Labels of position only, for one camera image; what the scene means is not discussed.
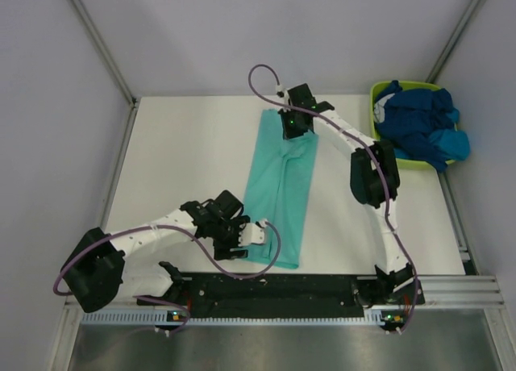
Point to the right aluminium frame post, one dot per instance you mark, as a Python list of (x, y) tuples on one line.
[(465, 20)]

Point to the teal t shirt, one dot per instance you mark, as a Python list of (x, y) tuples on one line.
[(278, 190)]

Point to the grey slotted cable duct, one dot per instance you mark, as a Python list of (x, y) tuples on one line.
[(161, 317)]

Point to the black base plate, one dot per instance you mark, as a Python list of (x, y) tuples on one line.
[(283, 296)]

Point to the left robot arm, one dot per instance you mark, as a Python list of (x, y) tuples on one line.
[(103, 268)]

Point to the dark blue t shirt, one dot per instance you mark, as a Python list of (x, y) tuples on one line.
[(415, 117)]

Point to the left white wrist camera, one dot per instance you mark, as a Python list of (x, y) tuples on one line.
[(253, 233)]

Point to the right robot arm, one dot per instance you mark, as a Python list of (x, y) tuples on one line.
[(374, 180)]

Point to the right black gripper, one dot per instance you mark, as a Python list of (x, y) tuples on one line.
[(287, 132)]

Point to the aluminium frame post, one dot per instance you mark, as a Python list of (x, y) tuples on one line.
[(465, 20), (103, 52)]

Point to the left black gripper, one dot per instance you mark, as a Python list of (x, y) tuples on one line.
[(222, 251)]

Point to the light blue t shirt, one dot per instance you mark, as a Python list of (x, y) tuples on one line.
[(427, 136)]

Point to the left aluminium frame post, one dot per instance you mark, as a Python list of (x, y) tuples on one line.
[(103, 52)]

